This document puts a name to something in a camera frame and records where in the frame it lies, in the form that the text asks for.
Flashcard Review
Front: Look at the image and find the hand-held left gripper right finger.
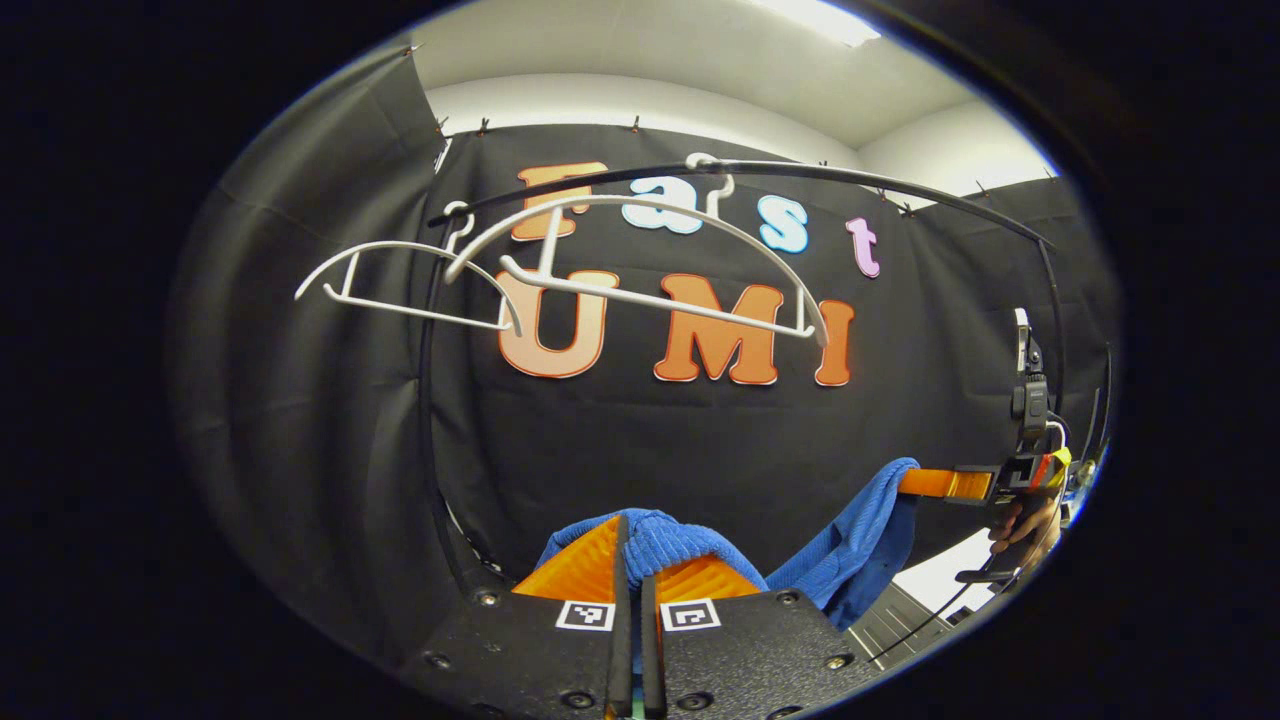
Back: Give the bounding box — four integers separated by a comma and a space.
640, 555, 886, 720

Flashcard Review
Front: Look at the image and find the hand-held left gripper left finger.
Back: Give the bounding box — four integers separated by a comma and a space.
400, 515, 634, 720

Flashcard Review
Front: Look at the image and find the blue corduroy shirt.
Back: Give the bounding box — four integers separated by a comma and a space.
535, 457, 921, 633

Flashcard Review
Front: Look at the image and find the black clothes rack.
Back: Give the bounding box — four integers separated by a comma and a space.
418, 158, 1067, 601

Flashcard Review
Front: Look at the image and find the white clothes hanger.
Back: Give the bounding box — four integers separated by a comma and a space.
295, 200, 523, 336
443, 152, 831, 348

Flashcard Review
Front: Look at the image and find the black cable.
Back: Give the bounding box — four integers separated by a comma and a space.
868, 582, 993, 661

